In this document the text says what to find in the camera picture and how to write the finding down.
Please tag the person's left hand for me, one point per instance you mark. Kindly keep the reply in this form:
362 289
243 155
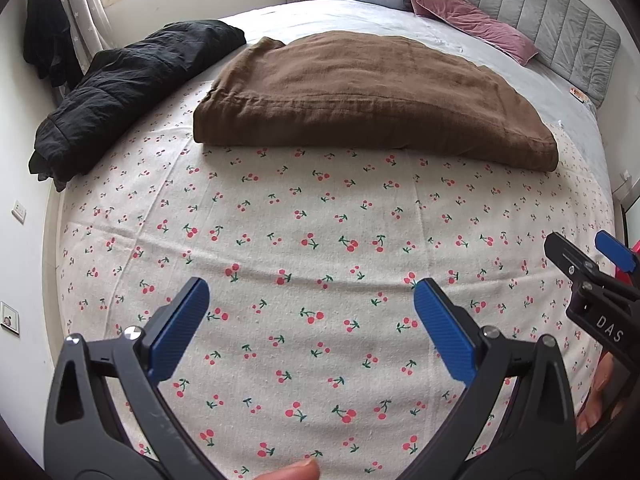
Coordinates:
295 471

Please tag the brown blanket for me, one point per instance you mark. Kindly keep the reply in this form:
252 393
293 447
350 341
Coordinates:
350 90

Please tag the wall switch panel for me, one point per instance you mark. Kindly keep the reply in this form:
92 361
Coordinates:
10 317

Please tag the person's right hand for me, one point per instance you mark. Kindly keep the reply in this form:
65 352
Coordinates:
597 385

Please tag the small orange packet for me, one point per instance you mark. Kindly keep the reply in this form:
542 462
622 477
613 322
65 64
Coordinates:
580 95

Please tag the cherry print bed sheet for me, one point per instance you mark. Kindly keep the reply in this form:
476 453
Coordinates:
300 210

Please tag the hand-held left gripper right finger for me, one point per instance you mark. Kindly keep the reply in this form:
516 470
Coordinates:
445 330

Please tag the black jacket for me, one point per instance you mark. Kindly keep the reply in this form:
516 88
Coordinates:
130 80

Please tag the white wall socket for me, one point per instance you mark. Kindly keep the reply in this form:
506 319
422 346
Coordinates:
625 176
19 210

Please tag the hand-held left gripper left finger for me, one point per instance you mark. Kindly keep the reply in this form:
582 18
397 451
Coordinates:
180 330

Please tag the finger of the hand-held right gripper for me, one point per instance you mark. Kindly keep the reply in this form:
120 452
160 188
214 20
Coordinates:
615 250
562 252

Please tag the sheer white curtain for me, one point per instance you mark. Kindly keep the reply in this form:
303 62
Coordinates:
85 5

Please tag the dark hanging clothes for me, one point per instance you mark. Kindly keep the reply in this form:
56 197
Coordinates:
47 30

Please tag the grey padded headboard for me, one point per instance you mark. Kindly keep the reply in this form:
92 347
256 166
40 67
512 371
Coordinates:
550 10

